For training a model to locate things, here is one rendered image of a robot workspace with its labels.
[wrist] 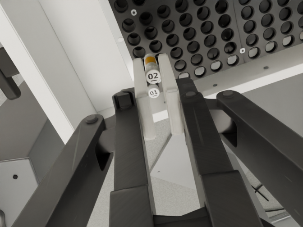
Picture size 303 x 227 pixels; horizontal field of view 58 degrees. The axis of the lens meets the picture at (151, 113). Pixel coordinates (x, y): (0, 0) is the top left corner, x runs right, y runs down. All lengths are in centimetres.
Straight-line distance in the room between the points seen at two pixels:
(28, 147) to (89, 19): 48
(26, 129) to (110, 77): 51
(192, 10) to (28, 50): 16
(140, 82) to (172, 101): 3
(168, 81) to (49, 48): 19
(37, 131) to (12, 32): 56
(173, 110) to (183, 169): 137
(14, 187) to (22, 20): 37
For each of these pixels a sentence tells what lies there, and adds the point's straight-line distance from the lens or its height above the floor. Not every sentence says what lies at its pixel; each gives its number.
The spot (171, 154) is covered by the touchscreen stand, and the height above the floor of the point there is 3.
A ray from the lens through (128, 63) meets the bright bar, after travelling 34.
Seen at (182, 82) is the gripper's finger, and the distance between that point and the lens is 18.
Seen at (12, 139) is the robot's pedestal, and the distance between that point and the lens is 82.
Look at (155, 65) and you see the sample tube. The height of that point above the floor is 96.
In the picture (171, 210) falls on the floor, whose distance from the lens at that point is 178.
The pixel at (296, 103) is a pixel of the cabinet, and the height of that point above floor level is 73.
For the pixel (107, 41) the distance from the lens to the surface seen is 35.
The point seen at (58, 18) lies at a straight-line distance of 35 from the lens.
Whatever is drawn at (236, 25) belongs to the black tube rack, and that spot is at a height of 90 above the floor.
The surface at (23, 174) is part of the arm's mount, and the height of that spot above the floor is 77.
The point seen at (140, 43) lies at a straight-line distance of 28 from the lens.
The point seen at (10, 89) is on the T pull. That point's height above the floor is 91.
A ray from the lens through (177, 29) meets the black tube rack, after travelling 28.
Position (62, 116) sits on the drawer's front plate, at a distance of 29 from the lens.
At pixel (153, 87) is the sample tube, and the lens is 29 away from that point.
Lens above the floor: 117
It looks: 61 degrees down
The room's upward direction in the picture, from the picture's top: 172 degrees clockwise
